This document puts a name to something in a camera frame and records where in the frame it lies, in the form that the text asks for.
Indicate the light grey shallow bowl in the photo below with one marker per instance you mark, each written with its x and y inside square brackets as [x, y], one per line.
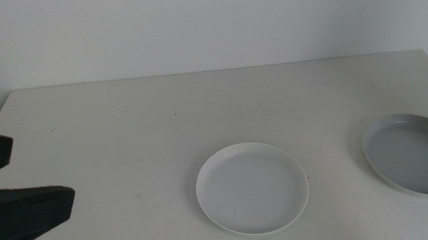
[411, 157]

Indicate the white shallow bowl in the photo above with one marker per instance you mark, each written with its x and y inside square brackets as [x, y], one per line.
[251, 188]

